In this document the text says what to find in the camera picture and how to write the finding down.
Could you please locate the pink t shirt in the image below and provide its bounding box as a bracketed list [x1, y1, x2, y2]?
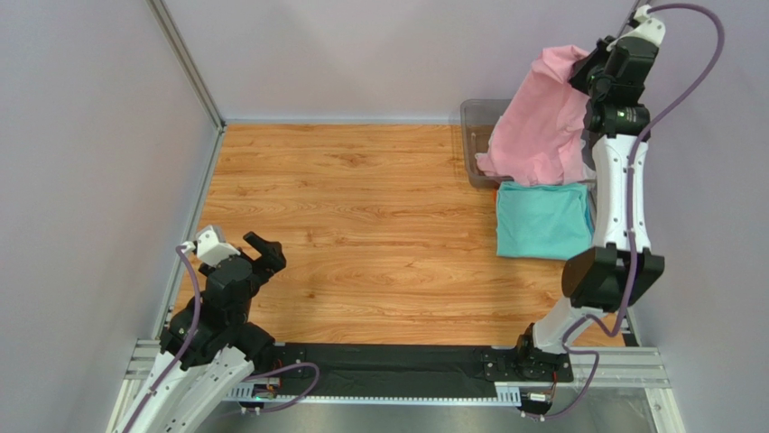
[476, 45, 588, 187]

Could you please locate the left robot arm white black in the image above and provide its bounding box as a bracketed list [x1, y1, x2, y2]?
[115, 226, 287, 432]

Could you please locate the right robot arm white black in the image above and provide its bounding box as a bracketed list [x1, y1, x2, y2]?
[513, 36, 664, 381]

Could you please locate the crumpled white t shirt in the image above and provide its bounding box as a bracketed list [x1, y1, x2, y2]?
[579, 131, 597, 185]

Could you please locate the clear plastic bin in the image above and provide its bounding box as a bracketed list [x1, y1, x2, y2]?
[459, 99, 511, 189]

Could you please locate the folded teal t shirt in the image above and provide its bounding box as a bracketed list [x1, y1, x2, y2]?
[496, 181, 594, 261]

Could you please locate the right aluminium corner post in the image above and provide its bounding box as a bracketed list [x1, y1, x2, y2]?
[617, 0, 647, 34]

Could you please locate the aluminium corner post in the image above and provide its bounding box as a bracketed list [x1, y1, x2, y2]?
[146, 0, 227, 133]
[617, 0, 647, 34]

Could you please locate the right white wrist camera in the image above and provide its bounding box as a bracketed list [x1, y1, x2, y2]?
[607, 5, 666, 51]

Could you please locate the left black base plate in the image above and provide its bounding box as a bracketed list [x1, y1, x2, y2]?
[264, 342, 313, 385]

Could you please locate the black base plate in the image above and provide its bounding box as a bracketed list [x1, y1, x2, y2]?
[479, 347, 574, 383]
[264, 342, 313, 385]

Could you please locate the left aluminium corner post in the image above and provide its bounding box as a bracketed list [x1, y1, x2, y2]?
[146, 0, 227, 133]

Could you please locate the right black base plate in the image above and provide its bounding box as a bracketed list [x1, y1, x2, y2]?
[479, 347, 574, 383]

